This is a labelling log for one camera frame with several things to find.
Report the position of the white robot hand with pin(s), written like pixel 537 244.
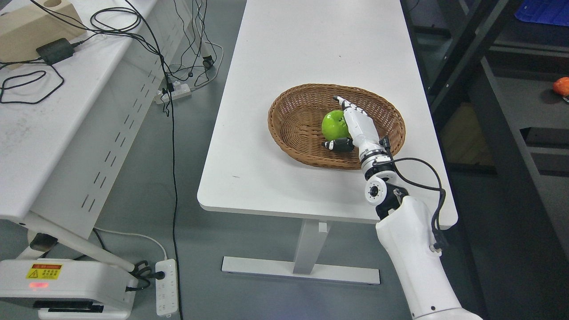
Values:
pixel 361 128

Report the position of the green apple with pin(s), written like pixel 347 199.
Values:
pixel 334 126

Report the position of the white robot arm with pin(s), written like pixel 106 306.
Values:
pixel 407 230

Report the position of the black metal shelf rack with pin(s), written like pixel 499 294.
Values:
pixel 488 79

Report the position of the orange toy on shelf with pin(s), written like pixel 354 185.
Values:
pixel 561 86

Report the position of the brown wicker basket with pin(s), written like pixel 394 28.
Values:
pixel 295 116

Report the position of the far white power strip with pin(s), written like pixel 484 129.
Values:
pixel 180 90

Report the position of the blue crate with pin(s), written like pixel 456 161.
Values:
pixel 553 12

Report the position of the white floor power strip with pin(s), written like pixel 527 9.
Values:
pixel 166 288

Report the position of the white grey office desk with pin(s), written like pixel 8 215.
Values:
pixel 60 158

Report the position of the black power adapter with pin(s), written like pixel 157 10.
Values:
pixel 56 51

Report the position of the white black floor device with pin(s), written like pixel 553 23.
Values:
pixel 63 289

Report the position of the beige cardboard box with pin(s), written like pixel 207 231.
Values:
pixel 25 29

